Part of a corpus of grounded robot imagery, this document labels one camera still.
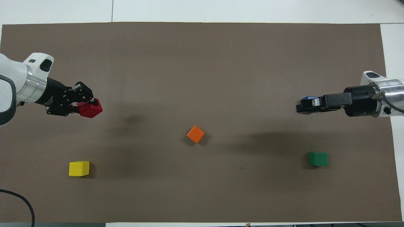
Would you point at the red wooden block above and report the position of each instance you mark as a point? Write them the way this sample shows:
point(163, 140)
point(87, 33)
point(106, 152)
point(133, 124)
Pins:
point(91, 111)

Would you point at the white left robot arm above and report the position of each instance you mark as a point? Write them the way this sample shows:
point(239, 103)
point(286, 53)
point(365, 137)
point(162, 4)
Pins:
point(12, 78)

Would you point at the yellow wooden block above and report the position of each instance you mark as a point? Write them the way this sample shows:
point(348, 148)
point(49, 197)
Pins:
point(79, 168)

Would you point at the orange wooden block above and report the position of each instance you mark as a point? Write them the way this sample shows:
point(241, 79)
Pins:
point(195, 134)

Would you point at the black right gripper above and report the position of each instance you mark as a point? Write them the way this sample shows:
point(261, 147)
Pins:
point(361, 101)

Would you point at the brown table mat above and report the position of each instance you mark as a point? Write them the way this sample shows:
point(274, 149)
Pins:
point(202, 63)

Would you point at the blue wooden block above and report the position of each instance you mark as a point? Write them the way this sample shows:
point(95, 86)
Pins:
point(306, 98)

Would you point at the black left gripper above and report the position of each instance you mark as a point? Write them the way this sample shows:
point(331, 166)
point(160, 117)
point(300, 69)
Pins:
point(55, 94)

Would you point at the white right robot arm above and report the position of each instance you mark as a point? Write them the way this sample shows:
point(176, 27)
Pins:
point(391, 94)

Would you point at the green wooden block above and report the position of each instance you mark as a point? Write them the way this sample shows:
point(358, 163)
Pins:
point(318, 159)

